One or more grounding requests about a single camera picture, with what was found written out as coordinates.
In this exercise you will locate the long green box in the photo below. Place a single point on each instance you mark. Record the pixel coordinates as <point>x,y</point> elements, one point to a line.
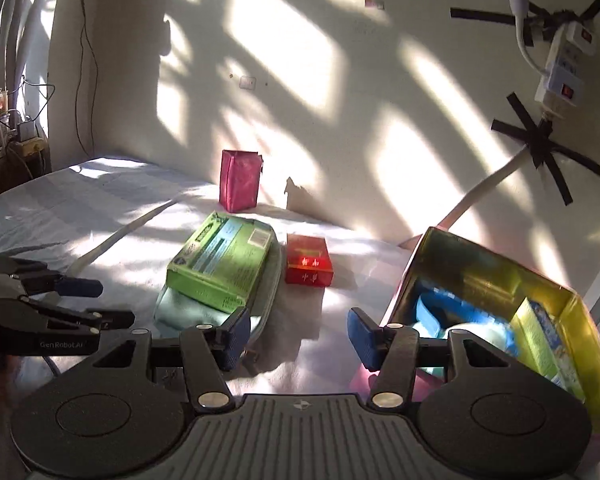
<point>220,260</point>

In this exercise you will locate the clear wall hook sticker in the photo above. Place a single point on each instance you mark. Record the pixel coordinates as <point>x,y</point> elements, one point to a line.
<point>248,82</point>

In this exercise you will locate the teal plush toy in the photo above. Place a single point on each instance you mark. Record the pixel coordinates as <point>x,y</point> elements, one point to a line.
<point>480,337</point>

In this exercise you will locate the grey electrical box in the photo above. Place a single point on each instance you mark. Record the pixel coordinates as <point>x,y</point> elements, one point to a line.
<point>27,131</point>

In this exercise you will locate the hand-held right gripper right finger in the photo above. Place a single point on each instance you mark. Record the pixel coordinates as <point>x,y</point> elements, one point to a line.
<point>362,340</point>

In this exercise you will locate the red cigarette box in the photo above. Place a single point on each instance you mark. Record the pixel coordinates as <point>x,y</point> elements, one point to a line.
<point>307,260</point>

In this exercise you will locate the small green box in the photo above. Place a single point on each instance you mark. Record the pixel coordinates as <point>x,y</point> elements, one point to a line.
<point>535,340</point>

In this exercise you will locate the white power strip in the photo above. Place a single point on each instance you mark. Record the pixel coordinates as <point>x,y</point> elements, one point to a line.
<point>560,75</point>

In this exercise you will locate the black tape cross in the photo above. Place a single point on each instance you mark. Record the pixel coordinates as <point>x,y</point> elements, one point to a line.
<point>480,15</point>
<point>542,147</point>

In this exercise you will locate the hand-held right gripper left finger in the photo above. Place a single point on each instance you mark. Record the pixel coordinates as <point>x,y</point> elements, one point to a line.
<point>235,337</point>

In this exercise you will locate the teal pencil case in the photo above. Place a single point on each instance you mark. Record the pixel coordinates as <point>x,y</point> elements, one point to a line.
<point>180,315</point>

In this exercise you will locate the white wall pipes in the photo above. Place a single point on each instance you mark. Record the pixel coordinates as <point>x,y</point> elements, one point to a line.
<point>22,20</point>

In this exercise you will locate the blue plastic clip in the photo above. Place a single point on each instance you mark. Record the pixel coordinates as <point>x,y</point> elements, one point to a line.
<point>430,310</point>

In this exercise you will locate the pink biscuit tin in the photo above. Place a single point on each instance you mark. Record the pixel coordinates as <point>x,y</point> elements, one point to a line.
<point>485,270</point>

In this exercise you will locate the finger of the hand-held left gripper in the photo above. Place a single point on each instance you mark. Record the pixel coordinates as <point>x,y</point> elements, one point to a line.
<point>55,317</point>
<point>80,287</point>

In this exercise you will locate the pink packet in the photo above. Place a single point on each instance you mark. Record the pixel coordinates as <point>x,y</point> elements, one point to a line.
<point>240,180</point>

